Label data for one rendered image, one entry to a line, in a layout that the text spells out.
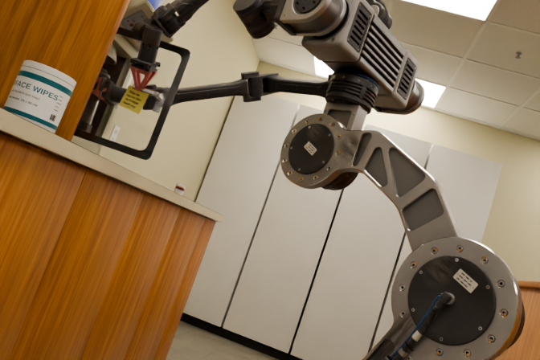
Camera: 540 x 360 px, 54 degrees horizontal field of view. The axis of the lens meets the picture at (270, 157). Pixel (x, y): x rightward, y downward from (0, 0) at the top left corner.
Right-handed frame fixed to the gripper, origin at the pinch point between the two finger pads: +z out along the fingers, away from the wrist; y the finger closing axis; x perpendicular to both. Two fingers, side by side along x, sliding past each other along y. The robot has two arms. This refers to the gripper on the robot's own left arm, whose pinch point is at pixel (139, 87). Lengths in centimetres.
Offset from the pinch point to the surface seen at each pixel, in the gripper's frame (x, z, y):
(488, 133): 203, 12, -367
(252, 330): 54, 221, -240
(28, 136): 3, 4, 62
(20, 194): 1, 20, 58
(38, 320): 4, 62, 43
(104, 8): -19.2, -20.3, -4.0
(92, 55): -16.4, -5.6, 2.9
